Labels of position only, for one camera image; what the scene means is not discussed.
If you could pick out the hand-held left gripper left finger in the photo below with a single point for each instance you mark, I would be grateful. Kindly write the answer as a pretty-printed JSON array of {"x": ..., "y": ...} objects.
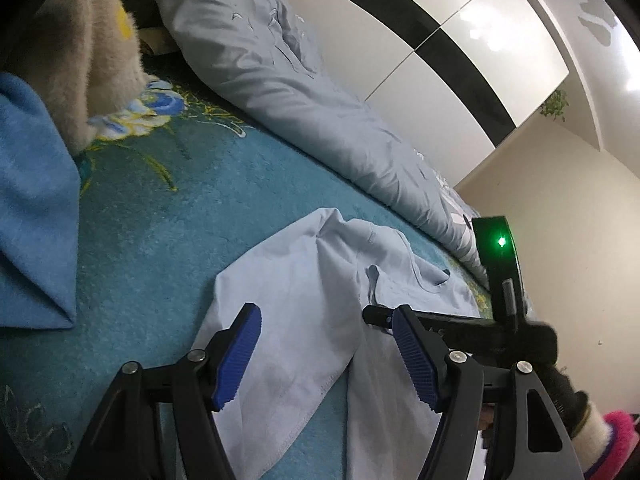
[{"x": 237, "y": 355}]

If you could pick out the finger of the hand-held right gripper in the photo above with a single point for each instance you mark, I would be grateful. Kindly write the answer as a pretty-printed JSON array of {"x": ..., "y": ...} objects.
[{"x": 377, "y": 316}]

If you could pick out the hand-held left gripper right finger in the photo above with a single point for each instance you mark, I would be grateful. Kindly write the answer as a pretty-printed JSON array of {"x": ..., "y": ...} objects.
[{"x": 415, "y": 360}]

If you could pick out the light blue shirt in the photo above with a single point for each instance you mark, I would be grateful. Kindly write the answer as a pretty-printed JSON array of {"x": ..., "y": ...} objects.
[{"x": 300, "y": 310}]

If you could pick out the person's right forearm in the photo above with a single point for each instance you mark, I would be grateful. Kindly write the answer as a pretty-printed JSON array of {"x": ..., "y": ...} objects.
[{"x": 610, "y": 440}]

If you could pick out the person's right hand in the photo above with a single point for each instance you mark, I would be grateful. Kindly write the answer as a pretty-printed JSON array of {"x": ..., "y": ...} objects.
[{"x": 565, "y": 395}]

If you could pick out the teal floral bed blanket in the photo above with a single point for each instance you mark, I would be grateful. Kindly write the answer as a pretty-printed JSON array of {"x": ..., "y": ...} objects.
[{"x": 150, "y": 240}]

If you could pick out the grey-blue duvet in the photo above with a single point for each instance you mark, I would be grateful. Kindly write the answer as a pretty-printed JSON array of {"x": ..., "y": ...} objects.
[{"x": 300, "y": 105}]

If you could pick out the blue folded cloth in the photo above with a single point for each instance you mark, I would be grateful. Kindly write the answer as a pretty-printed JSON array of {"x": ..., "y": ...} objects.
[{"x": 35, "y": 220}]

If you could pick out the white and black wardrobe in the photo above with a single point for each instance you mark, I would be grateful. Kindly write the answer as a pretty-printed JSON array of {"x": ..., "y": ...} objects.
[{"x": 350, "y": 35}]

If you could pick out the beige plush toy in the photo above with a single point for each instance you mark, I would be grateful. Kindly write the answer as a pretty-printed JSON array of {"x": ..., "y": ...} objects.
[{"x": 65, "y": 45}]

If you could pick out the green wall plant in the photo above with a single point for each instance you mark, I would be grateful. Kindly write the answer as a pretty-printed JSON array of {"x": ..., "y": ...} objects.
[{"x": 555, "y": 106}]

